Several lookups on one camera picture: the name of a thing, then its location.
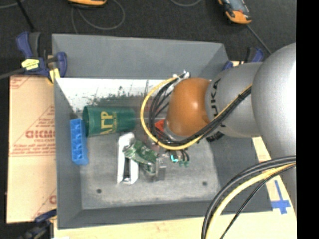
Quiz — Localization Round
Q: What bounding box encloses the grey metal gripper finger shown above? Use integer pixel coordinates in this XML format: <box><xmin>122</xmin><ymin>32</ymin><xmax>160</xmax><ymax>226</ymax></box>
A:
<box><xmin>144</xmin><ymin>162</ymin><xmax>157</xmax><ymax>176</ymax></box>
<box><xmin>156</xmin><ymin>158</ymin><xmax>167</xmax><ymax>181</ymax></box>

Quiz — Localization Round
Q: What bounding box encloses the green and white patterned packet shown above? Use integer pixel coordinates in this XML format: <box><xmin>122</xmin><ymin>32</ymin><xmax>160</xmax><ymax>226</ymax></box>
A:
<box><xmin>124</xmin><ymin>140</ymin><xmax>158</xmax><ymax>175</ymax></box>

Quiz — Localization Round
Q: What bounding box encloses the red small object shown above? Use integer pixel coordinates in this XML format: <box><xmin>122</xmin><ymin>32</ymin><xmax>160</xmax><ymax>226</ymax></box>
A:
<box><xmin>154</xmin><ymin>119</ymin><xmax>166</xmax><ymax>134</ymax></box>

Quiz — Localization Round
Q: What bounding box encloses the white stapler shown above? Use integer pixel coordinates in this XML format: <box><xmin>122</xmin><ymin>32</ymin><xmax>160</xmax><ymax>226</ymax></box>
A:
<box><xmin>116</xmin><ymin>132</ymin><xmax>139</xmax><ymax>185</ymax></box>

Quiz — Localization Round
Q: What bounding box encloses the dark green plastic cup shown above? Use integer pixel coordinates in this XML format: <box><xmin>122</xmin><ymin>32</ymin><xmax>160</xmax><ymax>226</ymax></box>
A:
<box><xmin>82</xmin><ymin>105</ymin><xmax>137</xmax><ymax>137</ymax></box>

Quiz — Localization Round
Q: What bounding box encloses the blue plastic tray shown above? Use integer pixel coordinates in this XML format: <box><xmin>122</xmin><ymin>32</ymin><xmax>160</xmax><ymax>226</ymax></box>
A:
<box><xmin>70</xmin><ymin>118</ymin><xmax>89</xmax><ymax>166</ymax></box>

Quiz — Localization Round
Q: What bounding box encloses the grey metal bin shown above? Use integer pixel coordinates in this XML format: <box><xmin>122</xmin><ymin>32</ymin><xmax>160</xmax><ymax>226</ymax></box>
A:
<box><xmin>51</xmin><ymin>33</ymin><xmax>273</xmax><ymax>229</ymax></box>

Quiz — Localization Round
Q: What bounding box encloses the brown cardboard board red print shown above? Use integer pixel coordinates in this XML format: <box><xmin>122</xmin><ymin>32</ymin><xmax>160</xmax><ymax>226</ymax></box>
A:
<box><xmin>6</xmin><ymin>75</ymin><xmax>57</xmax><ymax>224</ymax></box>

